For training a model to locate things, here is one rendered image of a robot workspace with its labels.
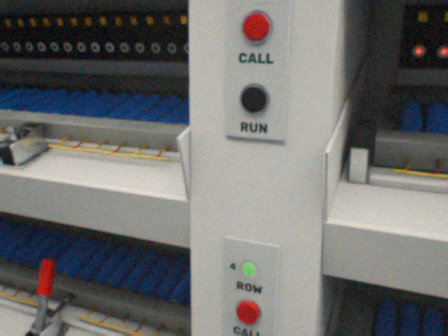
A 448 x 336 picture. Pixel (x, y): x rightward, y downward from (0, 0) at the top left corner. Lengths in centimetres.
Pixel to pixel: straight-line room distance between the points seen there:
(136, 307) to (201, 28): 30
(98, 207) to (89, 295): 16
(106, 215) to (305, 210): 17
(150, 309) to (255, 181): 22
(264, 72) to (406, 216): 13
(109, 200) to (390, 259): 21
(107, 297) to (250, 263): 23
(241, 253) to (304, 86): 12
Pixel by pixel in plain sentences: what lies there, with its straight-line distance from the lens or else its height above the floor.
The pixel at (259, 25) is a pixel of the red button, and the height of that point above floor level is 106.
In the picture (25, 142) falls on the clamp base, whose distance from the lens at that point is 42.
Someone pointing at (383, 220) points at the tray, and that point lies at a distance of 30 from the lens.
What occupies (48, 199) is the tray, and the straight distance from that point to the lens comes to 40.
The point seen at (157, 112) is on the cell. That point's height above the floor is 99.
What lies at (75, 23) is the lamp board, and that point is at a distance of 56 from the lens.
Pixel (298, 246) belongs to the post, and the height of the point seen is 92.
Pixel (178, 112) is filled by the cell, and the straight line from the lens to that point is 42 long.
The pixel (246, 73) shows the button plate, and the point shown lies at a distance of 28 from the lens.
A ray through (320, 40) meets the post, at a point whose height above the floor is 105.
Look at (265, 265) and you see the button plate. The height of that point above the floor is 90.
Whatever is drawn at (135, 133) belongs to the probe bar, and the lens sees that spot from 39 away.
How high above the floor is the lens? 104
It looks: 15 degrees down
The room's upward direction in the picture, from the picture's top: 1 degrees clockwise
